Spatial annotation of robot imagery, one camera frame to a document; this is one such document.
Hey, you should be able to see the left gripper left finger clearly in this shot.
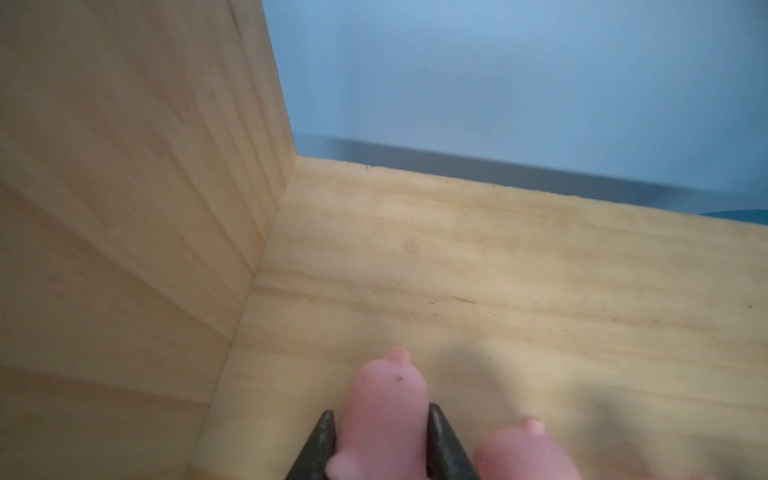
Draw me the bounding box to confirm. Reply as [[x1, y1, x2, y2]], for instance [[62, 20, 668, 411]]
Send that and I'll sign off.
[[285, 410, 337, 480]]

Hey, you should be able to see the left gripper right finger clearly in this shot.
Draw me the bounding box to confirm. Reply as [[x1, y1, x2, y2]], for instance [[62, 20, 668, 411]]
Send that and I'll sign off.
[[426, 403, 480, 480]]

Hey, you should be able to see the pink toy pig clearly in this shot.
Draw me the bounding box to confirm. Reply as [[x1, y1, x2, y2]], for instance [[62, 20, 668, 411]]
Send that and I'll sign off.
[[325, 347, 429, 479], [475, 416, 581, 480]]

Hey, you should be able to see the wooden two-tier shelf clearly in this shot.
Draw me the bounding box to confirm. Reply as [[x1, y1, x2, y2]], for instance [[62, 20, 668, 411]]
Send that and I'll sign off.
[[1, 1, 767, 479]]

